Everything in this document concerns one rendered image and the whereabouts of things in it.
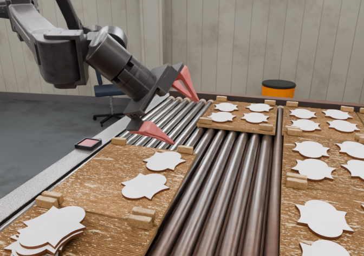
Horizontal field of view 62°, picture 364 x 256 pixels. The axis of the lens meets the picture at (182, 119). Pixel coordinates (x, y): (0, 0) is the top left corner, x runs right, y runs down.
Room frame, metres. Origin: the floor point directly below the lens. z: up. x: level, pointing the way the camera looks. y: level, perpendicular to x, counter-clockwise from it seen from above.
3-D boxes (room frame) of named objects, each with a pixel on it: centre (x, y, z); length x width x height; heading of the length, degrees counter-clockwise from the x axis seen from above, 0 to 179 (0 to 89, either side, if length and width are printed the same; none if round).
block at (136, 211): (0.64, 0.10, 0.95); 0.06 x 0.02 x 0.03; 74
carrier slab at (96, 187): (0.86, 0.17, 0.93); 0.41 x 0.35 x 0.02; 164
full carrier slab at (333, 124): (1.35, -0.66, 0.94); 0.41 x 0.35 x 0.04; 161
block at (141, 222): (0.61, 0.10, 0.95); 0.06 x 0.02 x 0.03; 73
